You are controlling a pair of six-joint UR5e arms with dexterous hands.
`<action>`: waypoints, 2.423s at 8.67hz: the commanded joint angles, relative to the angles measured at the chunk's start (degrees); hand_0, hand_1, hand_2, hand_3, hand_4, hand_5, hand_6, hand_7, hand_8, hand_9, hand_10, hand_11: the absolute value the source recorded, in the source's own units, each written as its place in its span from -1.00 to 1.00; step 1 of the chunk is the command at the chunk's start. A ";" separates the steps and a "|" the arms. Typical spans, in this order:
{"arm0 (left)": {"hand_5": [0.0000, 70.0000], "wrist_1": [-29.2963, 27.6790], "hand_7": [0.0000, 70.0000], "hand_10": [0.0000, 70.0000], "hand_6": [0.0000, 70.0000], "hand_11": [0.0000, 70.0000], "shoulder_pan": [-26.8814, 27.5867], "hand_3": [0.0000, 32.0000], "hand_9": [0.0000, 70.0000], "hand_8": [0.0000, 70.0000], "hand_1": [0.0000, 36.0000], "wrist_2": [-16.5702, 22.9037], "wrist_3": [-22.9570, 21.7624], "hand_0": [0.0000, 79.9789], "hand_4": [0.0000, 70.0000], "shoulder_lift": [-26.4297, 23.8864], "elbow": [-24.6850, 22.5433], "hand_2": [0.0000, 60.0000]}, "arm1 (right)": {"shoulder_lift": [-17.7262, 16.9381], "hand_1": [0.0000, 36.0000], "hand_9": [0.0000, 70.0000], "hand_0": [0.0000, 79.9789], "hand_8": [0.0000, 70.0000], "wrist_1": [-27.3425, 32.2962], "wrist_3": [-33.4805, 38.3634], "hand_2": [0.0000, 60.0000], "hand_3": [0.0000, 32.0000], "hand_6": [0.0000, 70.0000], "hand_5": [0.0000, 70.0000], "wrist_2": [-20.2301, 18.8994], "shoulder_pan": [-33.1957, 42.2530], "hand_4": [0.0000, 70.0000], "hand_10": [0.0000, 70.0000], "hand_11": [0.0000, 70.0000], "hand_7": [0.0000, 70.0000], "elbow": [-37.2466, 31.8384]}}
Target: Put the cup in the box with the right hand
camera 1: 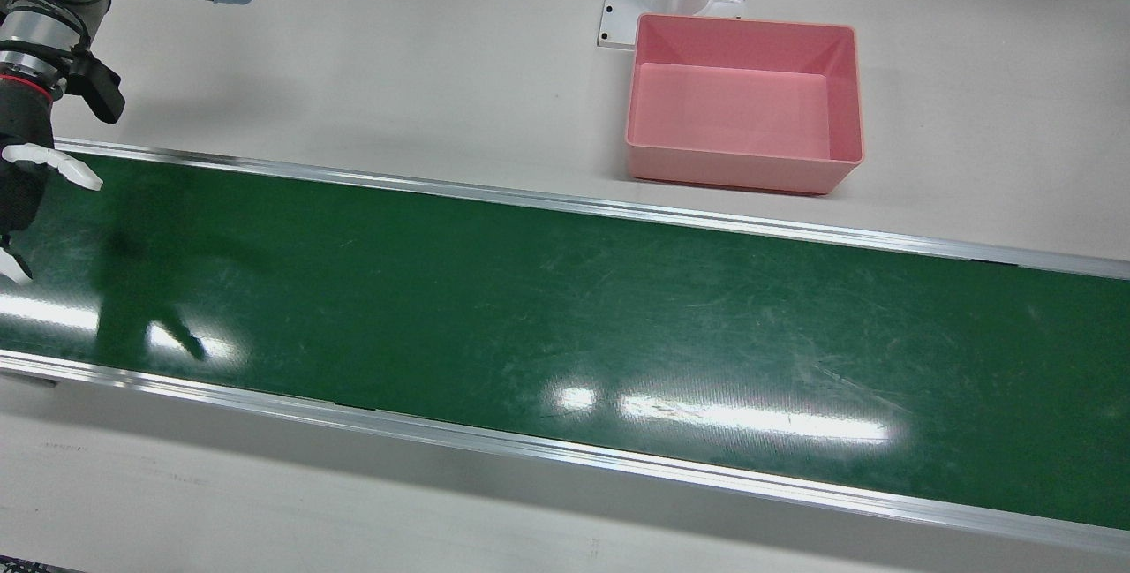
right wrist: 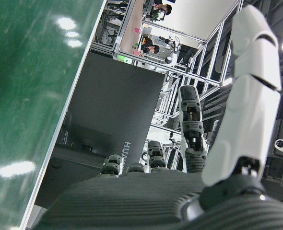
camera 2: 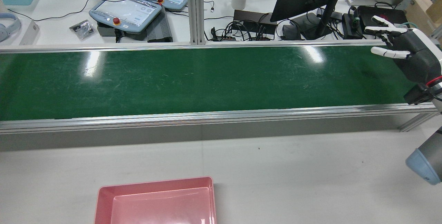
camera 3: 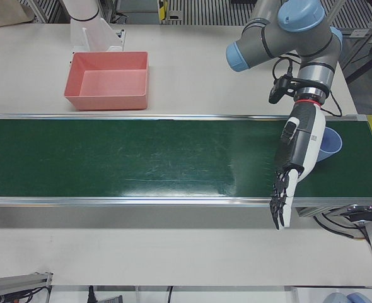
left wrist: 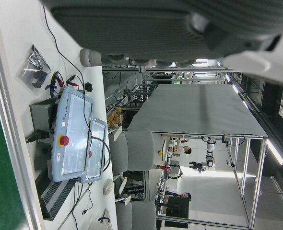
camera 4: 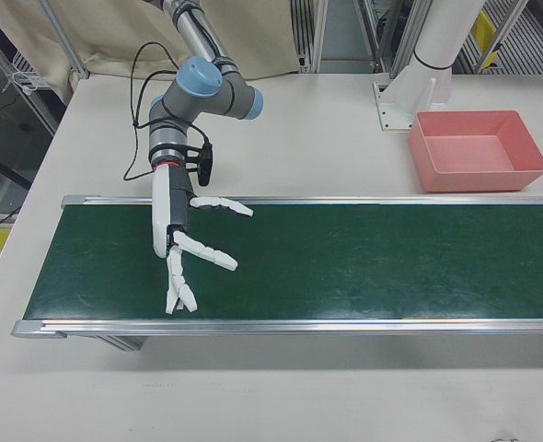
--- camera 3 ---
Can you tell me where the pink plastic box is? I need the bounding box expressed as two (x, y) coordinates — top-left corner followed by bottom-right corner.
(63, 51), (150, 111)

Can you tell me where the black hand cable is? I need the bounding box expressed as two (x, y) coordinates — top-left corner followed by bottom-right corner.
(320, 90), (344, 117)

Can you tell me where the blue capped robot joint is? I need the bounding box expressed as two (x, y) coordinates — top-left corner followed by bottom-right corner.
(325, 292), (371, 303)

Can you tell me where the white robot mounting bracket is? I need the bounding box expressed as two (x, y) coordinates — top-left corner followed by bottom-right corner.
(69, 17), (126, 54)

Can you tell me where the grey cable bundle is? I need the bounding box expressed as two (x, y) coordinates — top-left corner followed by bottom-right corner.
(313, 210), (368, 241)

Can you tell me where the black camera cable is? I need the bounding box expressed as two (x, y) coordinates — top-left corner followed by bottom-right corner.
(272, 55), (302, 80)

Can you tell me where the silver aluminium extrusion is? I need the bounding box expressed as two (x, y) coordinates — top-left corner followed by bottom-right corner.
(0, 270), (54, 303)

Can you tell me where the yellow black tool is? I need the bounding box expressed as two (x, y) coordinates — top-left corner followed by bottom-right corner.
(156, 0), (171, 23)

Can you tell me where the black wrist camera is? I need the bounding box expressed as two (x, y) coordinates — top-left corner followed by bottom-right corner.
(269, 74), (296, 104)

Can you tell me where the light blue plastic cup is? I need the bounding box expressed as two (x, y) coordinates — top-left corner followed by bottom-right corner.
(317, 127), (344, 164)

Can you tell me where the ribbed metal grating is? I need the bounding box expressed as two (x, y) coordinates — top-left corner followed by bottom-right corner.
(31, 0), (372, 27)

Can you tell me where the black flat device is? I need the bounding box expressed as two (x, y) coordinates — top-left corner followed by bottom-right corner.
(346, 204), (372, 222)

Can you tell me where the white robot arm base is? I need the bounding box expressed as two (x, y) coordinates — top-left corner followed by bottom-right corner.
(61, 0), (101, 23)

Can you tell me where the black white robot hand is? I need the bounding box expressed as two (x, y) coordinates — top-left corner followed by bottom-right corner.
(269, 102), (327, 230)

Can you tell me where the green conveyor belt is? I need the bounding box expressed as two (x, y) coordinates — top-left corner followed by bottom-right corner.
(0, 112), (372, 210)

